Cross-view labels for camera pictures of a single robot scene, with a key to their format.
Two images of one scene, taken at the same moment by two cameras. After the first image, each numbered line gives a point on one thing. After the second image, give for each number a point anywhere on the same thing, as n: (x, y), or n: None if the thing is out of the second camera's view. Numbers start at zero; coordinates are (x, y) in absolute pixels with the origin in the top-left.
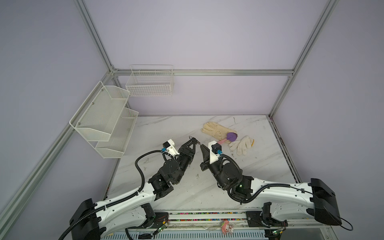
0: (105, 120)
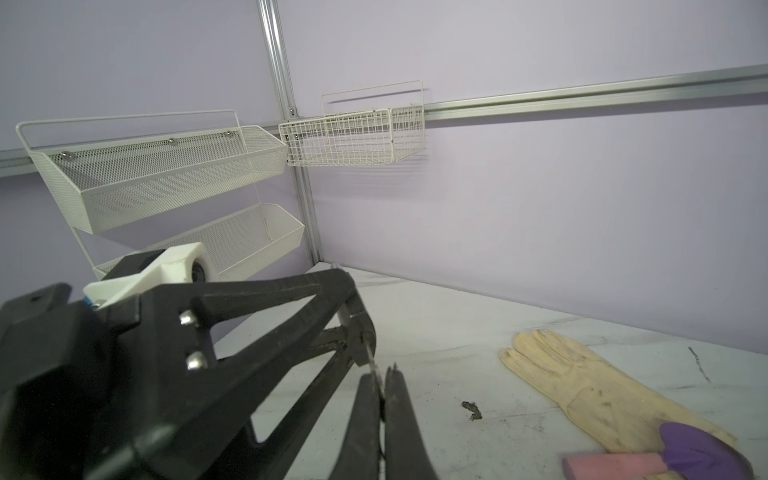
0: (139, 185)
